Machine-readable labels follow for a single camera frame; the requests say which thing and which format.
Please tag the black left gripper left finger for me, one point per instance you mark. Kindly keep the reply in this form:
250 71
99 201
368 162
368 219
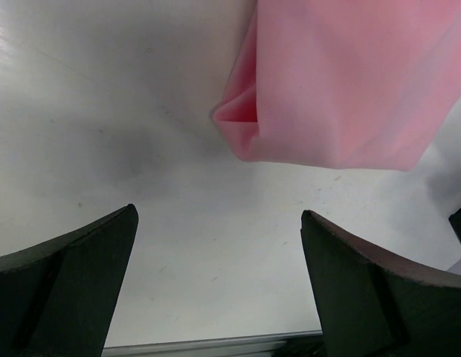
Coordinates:
57 298

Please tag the pink t-shirt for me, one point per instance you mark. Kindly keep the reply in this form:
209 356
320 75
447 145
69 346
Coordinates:
343 84

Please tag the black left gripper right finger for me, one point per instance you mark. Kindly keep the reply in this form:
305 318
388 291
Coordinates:
373 302

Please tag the aluminium table edge rail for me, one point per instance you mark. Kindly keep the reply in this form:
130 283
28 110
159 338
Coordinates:
257 345

